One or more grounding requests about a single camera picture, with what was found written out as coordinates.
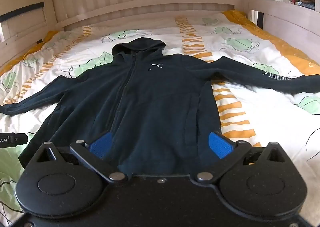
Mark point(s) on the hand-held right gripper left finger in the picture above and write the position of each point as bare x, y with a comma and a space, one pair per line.
101, 145

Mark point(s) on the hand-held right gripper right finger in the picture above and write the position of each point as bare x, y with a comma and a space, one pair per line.
221, 145

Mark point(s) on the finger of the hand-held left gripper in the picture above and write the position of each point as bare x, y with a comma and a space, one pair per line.
15, 139

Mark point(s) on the dark navy zip hoodie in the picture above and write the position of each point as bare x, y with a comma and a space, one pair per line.
155, 96

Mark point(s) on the white leaf-print duvet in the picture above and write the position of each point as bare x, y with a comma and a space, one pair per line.
262, 121

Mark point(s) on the yellow bed sheet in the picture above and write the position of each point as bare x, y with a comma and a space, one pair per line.
287, 49

